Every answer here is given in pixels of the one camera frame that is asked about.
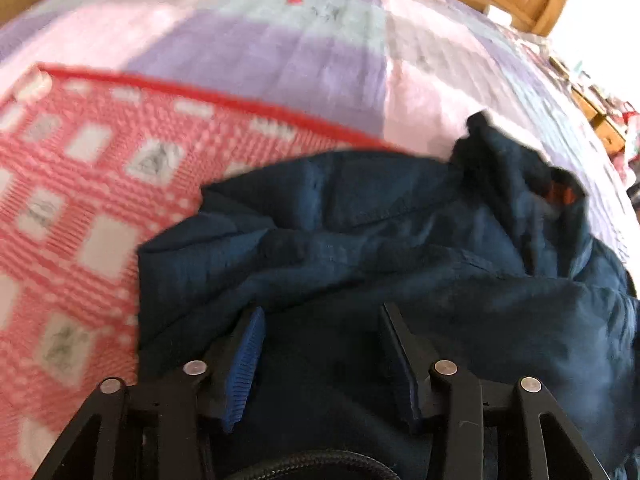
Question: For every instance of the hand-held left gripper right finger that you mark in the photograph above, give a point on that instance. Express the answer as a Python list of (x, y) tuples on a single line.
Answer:
[(402, 365)]

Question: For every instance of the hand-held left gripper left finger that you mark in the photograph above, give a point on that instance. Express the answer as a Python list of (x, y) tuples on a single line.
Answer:
[(244, 365)]

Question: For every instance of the navy blue padded jacket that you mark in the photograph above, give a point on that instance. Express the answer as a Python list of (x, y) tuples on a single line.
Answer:
[(350, 260)]

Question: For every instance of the red checked mat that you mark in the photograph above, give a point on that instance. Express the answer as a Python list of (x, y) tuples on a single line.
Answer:
[(75, 210)]

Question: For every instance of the pastel patchwork quilt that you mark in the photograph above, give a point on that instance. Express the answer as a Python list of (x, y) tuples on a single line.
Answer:
[(300, 60)]

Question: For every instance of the wooden drawer cabinet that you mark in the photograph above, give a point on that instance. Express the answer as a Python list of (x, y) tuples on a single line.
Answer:
[(600, 120)]

